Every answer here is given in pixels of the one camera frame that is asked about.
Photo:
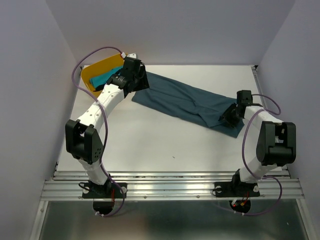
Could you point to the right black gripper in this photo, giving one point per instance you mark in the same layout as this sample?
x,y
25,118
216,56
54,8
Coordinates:
x,y
229,122

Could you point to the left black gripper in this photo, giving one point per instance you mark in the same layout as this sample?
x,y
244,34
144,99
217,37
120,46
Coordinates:
x,y
144,83

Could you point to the dark blue-grey t shirt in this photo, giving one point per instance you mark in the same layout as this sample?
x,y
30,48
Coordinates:
x,y
188,103

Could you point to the yellow plastic basket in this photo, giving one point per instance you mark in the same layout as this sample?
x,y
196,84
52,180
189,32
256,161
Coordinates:
x,y
99,68

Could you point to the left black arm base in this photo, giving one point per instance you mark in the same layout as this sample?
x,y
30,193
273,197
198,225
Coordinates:
x,y
109,190

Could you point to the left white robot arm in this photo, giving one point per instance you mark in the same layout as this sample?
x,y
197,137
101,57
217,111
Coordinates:
x,y
82,137

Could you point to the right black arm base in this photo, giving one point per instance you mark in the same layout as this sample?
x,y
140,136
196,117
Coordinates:
x,y
235,188

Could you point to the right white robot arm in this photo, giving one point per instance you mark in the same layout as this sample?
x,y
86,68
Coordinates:
x,y
245,173

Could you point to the rolled black t shirt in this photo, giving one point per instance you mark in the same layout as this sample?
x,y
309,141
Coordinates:
x,y
99,88

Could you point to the rolled teal t shirt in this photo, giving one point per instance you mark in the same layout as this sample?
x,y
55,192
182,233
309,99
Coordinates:
x,y
103,78

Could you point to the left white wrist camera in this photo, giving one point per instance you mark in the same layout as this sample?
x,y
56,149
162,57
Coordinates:
x,y
132,55

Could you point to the aluminium right side rail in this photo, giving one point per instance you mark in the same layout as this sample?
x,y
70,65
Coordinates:
x,y
257,77

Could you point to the aluminium rail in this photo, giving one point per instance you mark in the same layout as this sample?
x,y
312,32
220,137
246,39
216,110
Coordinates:
x,y
257,77
169,186

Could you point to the aluminium front rail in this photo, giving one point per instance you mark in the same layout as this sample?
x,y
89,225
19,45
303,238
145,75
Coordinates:
x,y
169,186

